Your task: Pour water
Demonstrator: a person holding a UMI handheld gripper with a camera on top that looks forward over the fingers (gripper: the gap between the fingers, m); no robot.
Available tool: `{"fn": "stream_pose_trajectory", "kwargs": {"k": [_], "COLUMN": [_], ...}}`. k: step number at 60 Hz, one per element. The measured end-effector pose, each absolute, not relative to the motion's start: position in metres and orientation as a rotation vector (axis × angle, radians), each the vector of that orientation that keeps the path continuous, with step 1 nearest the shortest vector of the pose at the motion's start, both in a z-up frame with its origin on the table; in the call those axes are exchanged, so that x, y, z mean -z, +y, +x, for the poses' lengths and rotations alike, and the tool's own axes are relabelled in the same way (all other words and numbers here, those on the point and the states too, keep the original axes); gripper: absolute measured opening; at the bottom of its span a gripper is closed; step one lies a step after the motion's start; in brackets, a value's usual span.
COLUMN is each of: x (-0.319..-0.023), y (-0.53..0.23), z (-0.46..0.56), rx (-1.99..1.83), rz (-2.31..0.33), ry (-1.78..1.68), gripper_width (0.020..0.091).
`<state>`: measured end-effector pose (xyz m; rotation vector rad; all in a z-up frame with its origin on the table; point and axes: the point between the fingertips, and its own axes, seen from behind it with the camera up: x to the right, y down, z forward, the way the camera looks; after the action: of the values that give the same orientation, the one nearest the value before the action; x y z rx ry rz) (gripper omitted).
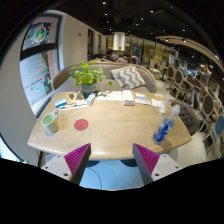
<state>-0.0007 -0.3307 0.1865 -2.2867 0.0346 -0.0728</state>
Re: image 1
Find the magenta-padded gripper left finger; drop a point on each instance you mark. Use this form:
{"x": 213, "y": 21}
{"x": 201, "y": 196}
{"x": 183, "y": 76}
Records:
{"x": 77, "y": 159}

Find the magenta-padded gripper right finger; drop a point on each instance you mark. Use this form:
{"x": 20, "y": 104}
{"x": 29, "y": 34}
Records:
{"x": 146, "y": 159}

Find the clear blue-labelled water bottle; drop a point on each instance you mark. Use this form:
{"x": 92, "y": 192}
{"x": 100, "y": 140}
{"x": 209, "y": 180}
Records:
{"x": 163, "y": 128}

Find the flat round red coaster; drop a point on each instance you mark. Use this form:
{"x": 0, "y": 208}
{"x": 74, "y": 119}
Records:
{"x": 81, "y": 124}

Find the pale green mug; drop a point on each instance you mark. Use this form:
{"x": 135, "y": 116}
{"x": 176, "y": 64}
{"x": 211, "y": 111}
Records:
{"x": 50, "y": 124}

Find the clear drinking glass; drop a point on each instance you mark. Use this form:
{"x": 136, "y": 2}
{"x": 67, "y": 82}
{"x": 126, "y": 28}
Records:
{"x": 164, "y": 107}

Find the small blue and white box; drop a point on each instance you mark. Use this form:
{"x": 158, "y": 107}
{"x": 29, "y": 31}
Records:
{"x": 60, "y": 102}

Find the grey tufted armchair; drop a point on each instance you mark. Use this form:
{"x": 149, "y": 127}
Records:
{"x": 188, "y": 115}

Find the printed paper leaflets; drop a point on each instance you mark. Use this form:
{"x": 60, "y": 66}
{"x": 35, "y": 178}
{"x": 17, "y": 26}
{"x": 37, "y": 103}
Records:
{"x": 111, "y": 96}

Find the group of round-backed chairs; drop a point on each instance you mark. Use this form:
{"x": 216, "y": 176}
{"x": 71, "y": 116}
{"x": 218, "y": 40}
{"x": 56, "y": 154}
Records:
{"x": 207, "y": 105}

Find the green potted plant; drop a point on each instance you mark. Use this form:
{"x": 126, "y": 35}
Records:
{"x": 87, "y": 76}

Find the grey chevron cushion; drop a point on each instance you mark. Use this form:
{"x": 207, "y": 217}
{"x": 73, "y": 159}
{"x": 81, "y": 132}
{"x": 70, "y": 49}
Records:
{"x": 128, "y": 77}

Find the person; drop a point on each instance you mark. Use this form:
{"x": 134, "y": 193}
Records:
{"x": 109, "y": 55}
{"x": 135, "y": 59}
{"x": 197, "y": 87}

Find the large decorated window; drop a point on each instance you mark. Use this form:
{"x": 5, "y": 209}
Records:
{"x": 38, "y": 76}

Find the beige curved sofa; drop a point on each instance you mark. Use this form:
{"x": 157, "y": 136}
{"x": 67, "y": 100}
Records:
{"x": 110, "y": 69}

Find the white cylindrical column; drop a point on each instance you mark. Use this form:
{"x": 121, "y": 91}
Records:
{"x": 119, "y": 41}

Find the group of ceiling spotlights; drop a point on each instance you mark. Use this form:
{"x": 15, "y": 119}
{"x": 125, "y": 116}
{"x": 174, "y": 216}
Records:
{"x": 151, "y": 11}

